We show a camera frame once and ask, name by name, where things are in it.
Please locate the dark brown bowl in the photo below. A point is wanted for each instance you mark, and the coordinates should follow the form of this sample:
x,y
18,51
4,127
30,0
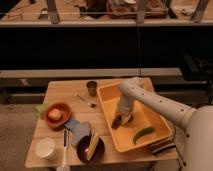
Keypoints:
x,y
98,154

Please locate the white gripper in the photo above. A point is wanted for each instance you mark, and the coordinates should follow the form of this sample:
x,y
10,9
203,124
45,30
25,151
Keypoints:
x,y
124,119

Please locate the blue grey cloth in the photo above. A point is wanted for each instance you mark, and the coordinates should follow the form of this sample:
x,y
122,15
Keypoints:
x,y
78,129

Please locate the dark metal cup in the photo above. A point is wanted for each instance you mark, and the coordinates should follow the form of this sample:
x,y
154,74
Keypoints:
x,y
92,88

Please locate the red bowl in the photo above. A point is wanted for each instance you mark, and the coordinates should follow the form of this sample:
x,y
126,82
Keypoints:
x,y
66,115

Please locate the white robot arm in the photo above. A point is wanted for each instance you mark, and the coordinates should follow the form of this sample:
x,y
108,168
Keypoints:
x,y
197,123

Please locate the dark grape bunch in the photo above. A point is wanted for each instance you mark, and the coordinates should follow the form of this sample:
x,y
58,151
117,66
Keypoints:
x,y
116,123

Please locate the yellow apple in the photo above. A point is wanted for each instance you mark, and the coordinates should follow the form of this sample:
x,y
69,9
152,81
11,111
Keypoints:
x,y
55,114

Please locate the yellow corn cob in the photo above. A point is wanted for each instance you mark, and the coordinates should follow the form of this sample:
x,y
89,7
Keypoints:
x,y
92,146

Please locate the white handled knife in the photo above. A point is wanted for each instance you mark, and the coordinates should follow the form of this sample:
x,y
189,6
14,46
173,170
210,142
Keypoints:
x,y
64,166

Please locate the yellow plastic bin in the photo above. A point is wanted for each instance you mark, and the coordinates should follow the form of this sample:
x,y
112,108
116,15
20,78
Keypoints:
x,y
143,117

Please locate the small metal spoon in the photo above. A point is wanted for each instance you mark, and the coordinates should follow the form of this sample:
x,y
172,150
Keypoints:
x,y
90,104

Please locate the green sponge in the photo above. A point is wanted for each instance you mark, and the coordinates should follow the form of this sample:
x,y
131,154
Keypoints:
x,y
41,110

